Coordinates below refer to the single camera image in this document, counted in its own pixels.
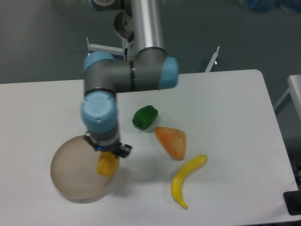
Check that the blue bag in background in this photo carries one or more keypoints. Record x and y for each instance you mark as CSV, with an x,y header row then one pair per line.
x,y
290,6

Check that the black device at table edge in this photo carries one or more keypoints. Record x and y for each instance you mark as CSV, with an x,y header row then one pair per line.
x,y
293,202

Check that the green bell pepper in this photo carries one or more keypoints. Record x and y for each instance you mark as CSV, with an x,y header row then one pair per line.
x,y
144,117

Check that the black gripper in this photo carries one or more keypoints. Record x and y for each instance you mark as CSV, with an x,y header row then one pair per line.
x,y
118,149

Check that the yellow bell pepper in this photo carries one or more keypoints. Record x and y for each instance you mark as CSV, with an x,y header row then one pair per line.
x,y
107,164

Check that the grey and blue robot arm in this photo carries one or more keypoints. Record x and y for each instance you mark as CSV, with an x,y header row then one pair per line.
x,y
104,78

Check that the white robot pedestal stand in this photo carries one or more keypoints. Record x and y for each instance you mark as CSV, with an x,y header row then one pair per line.
x,y
123,25

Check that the yellow banana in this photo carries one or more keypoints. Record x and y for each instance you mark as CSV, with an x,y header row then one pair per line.
x,y
184,171

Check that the beige round plate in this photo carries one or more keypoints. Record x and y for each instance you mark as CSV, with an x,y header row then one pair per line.
x,y
73,171

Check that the orange bread wedge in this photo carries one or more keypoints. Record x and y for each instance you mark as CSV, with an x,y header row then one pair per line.
x,y
173,141

